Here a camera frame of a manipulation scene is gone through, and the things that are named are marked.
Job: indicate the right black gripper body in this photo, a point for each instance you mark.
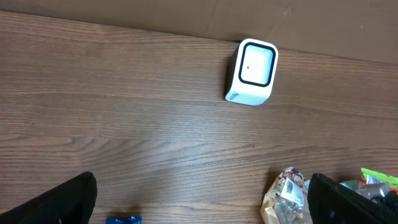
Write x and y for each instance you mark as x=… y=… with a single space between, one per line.
x=389 y=201

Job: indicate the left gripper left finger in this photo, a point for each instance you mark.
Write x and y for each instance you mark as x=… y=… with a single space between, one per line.
x=70 y=202

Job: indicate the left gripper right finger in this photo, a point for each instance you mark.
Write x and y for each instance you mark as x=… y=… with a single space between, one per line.
x=331 y=202

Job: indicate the green haribo gummy bag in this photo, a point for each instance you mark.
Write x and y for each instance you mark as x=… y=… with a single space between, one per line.
x=374 y=177

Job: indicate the brown cookie snack bag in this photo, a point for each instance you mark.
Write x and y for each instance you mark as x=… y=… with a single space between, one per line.
x=286 y=200

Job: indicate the blue oreo cookie pack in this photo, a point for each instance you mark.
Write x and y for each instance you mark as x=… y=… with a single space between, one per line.
x=128 y=220

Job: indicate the white barcode scanner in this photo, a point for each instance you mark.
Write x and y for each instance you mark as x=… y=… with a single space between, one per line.
x=251 y=72

